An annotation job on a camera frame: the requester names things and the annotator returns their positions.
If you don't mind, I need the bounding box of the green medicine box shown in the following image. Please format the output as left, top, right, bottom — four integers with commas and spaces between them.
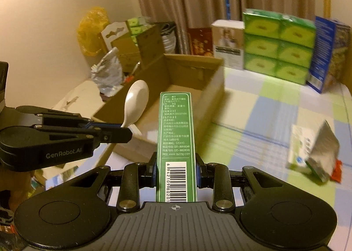
156, 92, 197, 203

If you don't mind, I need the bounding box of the white ceramic spoon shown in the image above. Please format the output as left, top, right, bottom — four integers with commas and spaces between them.
121, 80, 149, 136

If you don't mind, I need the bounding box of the white Mecobalamin tablet box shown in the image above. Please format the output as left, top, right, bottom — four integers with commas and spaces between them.
286, 125, 316, 174

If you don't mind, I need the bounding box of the silver foil pouch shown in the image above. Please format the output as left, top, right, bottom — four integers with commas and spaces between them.
305, 121, 340, 184

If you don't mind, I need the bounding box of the small red packet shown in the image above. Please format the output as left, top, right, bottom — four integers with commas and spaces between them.
330, 159, 343, 184

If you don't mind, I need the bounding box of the crumpled silver foil bag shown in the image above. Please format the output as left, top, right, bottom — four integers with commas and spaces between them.
91, 47, 124, 97

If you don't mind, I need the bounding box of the checkered tablecloth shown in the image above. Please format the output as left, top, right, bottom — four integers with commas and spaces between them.
104, 67, 352, 240

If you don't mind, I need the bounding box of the brown cardboard carton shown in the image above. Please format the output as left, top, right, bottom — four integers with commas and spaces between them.
112, 25, 165, 73

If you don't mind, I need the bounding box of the open cardboard box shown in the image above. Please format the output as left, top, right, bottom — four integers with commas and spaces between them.
101, 54, 224, 163

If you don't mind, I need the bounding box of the yellow plastic bag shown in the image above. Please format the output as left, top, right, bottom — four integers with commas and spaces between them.
77, 7, 110, 57

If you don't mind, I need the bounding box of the red gift box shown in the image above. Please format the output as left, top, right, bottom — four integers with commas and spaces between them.
187, 27, 214, 57

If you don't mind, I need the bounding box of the white appliance box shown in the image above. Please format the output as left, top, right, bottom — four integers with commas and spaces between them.
211, 20, 245, 70

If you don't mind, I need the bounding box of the green tissue pack stack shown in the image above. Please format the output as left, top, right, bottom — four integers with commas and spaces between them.
243, 9, 316, 85

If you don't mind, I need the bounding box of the blue carton box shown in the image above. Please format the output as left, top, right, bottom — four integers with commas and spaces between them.
307, 16, 351, 94

